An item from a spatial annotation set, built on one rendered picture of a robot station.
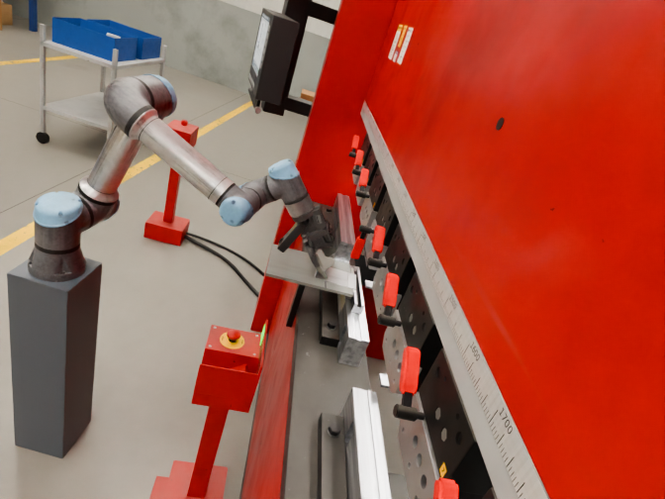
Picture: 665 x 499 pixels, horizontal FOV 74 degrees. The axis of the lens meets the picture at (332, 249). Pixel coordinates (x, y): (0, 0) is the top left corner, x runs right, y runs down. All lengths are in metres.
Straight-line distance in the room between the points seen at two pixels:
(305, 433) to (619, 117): 0.85
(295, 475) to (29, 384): 1.10
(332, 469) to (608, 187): 0.75
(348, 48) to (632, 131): 1.65
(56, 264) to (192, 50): 7.51
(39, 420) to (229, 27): 7.41
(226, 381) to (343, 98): 1.31
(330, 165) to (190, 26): 6.87
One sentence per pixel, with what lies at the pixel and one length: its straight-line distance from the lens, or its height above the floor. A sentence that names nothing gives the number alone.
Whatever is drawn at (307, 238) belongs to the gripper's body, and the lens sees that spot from 1.27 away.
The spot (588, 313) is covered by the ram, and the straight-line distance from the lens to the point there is 0.42.
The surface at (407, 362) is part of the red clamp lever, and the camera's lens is 0.64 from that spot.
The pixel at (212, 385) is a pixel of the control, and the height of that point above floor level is 0.74.
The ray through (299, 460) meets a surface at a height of 0.87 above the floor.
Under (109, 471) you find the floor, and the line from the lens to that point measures 2.01.
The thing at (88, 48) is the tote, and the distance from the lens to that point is 4.28.
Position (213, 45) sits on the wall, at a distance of 8.66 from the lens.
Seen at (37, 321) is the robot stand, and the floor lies 0.63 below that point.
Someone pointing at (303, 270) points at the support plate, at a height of 1.00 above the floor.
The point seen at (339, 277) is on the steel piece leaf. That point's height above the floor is 1.00.
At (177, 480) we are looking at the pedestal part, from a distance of 1.85.
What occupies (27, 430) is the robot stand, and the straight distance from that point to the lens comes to 2.01.
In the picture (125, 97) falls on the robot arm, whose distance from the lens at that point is 1.22.
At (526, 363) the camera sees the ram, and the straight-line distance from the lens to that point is 0.48.
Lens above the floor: 1.68
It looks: 27 degrees down
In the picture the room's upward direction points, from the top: 19 degrees clockwise
